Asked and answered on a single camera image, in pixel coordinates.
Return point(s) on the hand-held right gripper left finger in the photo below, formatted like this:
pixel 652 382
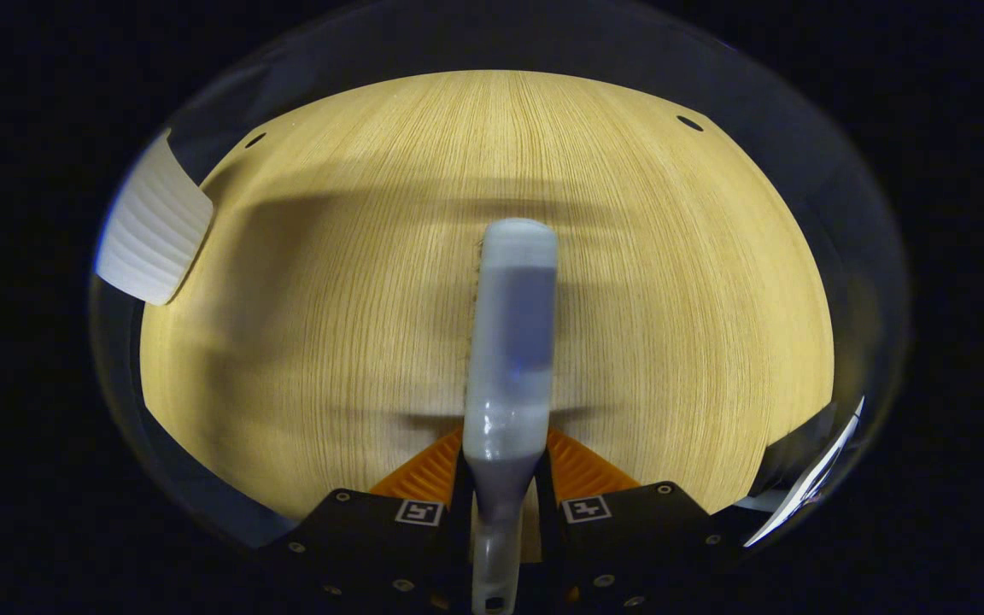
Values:
pixel 372 547

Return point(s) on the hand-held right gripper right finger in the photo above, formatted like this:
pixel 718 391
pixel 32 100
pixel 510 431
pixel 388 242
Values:
pixel 637 547

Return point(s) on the white ribbed garbage bin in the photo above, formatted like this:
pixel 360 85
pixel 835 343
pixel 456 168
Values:
pixel 155 231

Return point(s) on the white panel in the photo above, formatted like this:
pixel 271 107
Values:
pixel 808 491

